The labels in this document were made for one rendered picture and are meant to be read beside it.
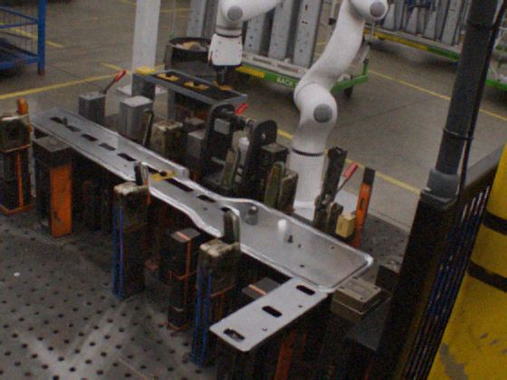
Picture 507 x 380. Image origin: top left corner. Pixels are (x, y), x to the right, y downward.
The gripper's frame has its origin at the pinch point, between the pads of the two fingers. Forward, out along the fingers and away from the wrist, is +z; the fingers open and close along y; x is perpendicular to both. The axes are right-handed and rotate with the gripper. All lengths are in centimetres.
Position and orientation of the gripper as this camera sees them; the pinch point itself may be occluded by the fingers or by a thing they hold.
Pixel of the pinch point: (223, 79)
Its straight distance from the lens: 205.6
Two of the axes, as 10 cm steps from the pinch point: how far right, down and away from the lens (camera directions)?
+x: 4.2, 4.3, -8.0
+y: -9.0, 0.9, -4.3
